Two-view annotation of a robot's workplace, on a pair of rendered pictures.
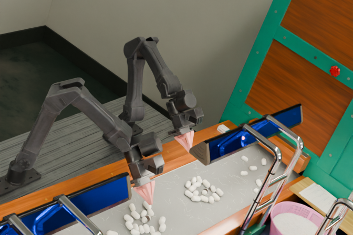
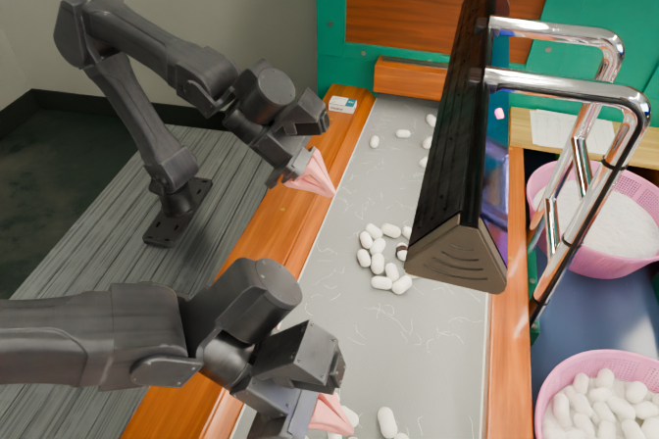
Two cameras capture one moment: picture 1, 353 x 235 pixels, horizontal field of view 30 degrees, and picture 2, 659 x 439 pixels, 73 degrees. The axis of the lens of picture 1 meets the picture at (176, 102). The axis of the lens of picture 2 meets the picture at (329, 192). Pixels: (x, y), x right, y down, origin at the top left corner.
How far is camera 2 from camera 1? 1.80 m
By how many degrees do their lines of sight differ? 18
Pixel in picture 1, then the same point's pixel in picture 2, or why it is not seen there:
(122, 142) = (157, 370)
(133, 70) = (112, 86)
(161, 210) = (360, 378)
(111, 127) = (73, 363)
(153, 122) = (221, 154)
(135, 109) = (172, 163)
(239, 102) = (336, 45)
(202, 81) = (247, 54)
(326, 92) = not seen: outside the picture
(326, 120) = not seen: outside the picture
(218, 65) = (256, 23)
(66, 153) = not seen: hidden behind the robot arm
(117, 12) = not seen: hidden behind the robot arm
